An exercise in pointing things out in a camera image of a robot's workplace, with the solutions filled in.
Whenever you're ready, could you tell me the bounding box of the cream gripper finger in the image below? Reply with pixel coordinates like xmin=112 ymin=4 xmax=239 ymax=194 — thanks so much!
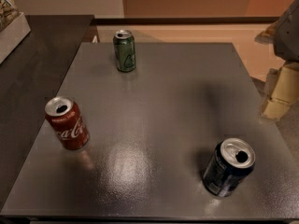
xmin=261 ymin=62 xmax=299 ymax=120

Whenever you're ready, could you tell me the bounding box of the green soda can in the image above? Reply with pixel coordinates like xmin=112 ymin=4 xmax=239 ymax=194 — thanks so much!
xmin=113 ymin=30 xmax=135 ymax=72

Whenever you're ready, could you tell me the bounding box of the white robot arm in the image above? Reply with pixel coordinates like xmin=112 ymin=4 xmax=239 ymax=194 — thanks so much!
xmin=261 ymin=0 xmax=299 ymax=120

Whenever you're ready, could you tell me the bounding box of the dark blue soda can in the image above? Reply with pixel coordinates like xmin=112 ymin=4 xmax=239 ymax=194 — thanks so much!
xmin=203 ymin=138 xmax=256 ymax=198

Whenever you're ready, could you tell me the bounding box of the red coke can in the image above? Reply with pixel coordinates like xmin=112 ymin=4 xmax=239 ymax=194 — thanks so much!
xmin=45 ymin=96 xmax=90 ymax=150

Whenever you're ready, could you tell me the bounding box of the white box with snacks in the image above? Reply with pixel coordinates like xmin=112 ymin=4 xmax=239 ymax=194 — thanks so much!
xmin=0 ymin=0 xmax=31 ymax=63

